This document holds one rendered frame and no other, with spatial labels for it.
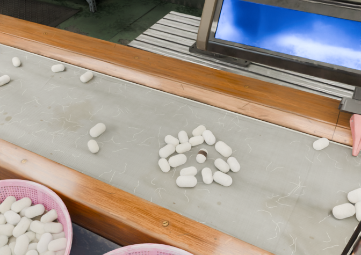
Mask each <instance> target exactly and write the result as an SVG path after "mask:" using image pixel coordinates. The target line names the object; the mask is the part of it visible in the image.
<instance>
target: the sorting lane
mask: <svg viewBox="0 0 361 255"><path fill-rule="evenodd" d="M14 57H17V58H19V59H20V63H21V64H20V66H18V67H15V66H14V65H13V62H12V59H13V58H14ZM57 64H62V65H64V70H63V71H59V72H53V71H52V66H53V65H57ZM87 71H90V72H92V74H93V77H92V79H90V80H89V81H87V82H86V83H83V82H81V80H80V77H81V76H82V75H83V74H84V73H86V72H87ZM4 75H8V76H9V77H10V81H9V82H8V83H5V84H4V85H1V86H0V139H3V140H6V141H8V142H10V143H13V144H15V145H18V146H20V147H22V148H24V149H27V150H29V151H32V152H34V153H36V154H38V155H41V156H44V157H46V158H48V159H51V160H53V161H55V162H58V163H60V164H62V165H65V166H67V167H70V168H72V169H74V170H76V171H79V172H81V173H84V174H86V175H89V176H91V177H93V178H96V179H98V180H100V181H103V182H105V183H107V184H110V185H112V186H115V187H117V188H119V189H121V190H124V191H126V192H129V193H131V194H134V195H136V196H139V197H141V198H143V199H145V200H148V201H150V202H153V203H155V204H157V205H159V206H162V207H164V208H167V209H169V210H172V211H173V212H176V213H179V214H181V215H183V216H186V217H188V218H191V219H193V220H195V221H197V222H200V223H202V224H205V225H207V226H209V227H212V228H214V229H216V230H219V231H221V232H224V233H226V234H228V235H231V236H233V237H235V238H238V239H240V240H242V241H245V242H247V243H250V244H252V245H254V246H257V247H259V248H261V249H264V250H266V251H269V252H271V253H274V254H276V255H341V254H342V252H343V250H344V248H345V247H346V245H347V243H348V241H349V240H350V238H351V236H352V234H353V233H354V229H355V227H356V226H357V225H358V224H359V223H360V221H358V220H357V218H356V212H355V214H354V215H352V216H350V217H346V218H343V219H338V218H336V217H335V216H334V215H333V208H334V207H335V206H338V205H342V204H345V203H350V204H352V205H353V206H355V203H351V202H350V201H349V200H348V193H349V192H351V191H353V190H356V189H358V188H361V150H360V152H359V154H358V155H357V156H353V155H352V147H349V146H347V145H343V144H339V143H336V142H332V141H329V144H328V146H327V147H325V148H323V149H321V150H315V149H314V147H313V143H314V142H315V141H317V140H319V139H321V138H319V137H316V136H312V135H308V134H305V133H302V132H298V131H296V130H292V129H288V128H285V127H281V126H278V125H274V124H271V123H268V122H265V121H261V120H257V119H254V118H251V117H248V116H244V115H241V114H237V113H234V112H230V111H226V110H223V109H220V108H217V107H214V106H210V105H206V104H203V103H200V102H197V101H193V100H190V99H186V98H183V97H179V96H176V95H173V94H169V93H166V92H163V91H159V90H155V89H152V88H148V87H146V86H142V85H139V84H135V83H132V82H128V81H125V80H122V79H118V78H115V77H112V76H108V75H104V74H101V73H98V72H95V71H91V70H88V69H84V68H81V67H77V66H75V65H71V64H67V63H64V62H60V61H57V60H54V59H50V58H47V57H44V56H40V55H37V54H33V53H30V52H26V51H24V50H20V49H16V48H13V47H9V46H6V45H3V44H0V77H2V76H4ZM98 123H103V124H104V125H105V127H106V129H105V131H104V132H103V133H101V134H100V135H99V136H97V137H92V136H91V135H90V129H91V128H92V127H94V126H95V125H96V124H98ZM200 125H203V126H205V128H206V130H210V131H211V132H212V134H213V135H214V137H215V143H214V144H213V145H209V144H207V143H206V141H205V140H204V141H203V143H202V144H199V145H195V146H191V149H190V150H189V151H186V152H184V153H181V154H184V155H185V156H186V162H185V163H184V164H182V165H179V166H177V167H172V166H170V170H169V171H168V172H163V171H162V170H161V168H160V166H159V164H158V162H159V160H160V159H161V158H162V157H160V156H159V150H160V149H161V148H163V147H165V146H166V145H167V143H166V142H165V137H166V136H167V135H171V136H173V137H174V138H177V139H178V140H179V138H178V133H179V132H180V131H185V132H186V133H187V136H188V138H189V139H190V138H192V137H194V136H193V134H192V132H193V130H194V129H196V128H197V127H198V126H200ZM90 140H95V141H96V142H97V144H98V146H99V150H98V152H97V153H92V152H91V151H90V149H89V147H88V142H89V141H90ZM219 141H222V142H224V143H225V144H226V145H228V146H229V147H230V148H231V149H232V154H231V155H230V156H229V157H224V156H223V155H222V154H221V153H219V152H218V151H217V150H216V149H215V144H216V143H217V142H219ZM188 142H189V141H188ZM179 144H181V143H180V141H179ZM200 149H206V150H207V152H208V155H207V158H206V160H205V161H204V162H203V163H199V162H197V160H196V156H197V154H198V151H199V150H200ZM176 155H179V153H178V152H177V151H176V150H175V152H174V153H172V154H171V155H170V156H168V157H167V158H165V159H166V160H167V162H168V163H169V158H170V157H172V156H176ZM230 157H234V158H236V160H237V162H238V163H239V165H240V169H239V171H237V172H233V171H232V170H231V169H229V171H228V172H226V173H225V174H227V175H229V176H230V177H231V178H232V184H231V185H229V186H224V185H222V184H219V183H217V182H216V181H215V180H214V179H213V181H212V182H211V183H210V184H206V183H204V181H203V176H202V173H201V172H202V170H203V169H204V168H206V167H207V168H209V169H211V171H212V176H213V175H214V173H215V172H217V171H220V170H219V169H218V168H217V167H216V166H215V165H214V162H215V160H216V159H218V158H220V159H222V160H223V161H225V162H226V163H227V159H228V158H230ZM191 166H194V167H195V168H196V169H197V174H196V175H195V176H194V177H195V178H196V179H197V184H196V185H195V186H194V187H179V186H178V185H177V183H176V180H177V178H178V177H179V176H181V175H180V172H181V170H182V169H184V168H187V167H191ZM220 172H221V171H220Z"/></svg>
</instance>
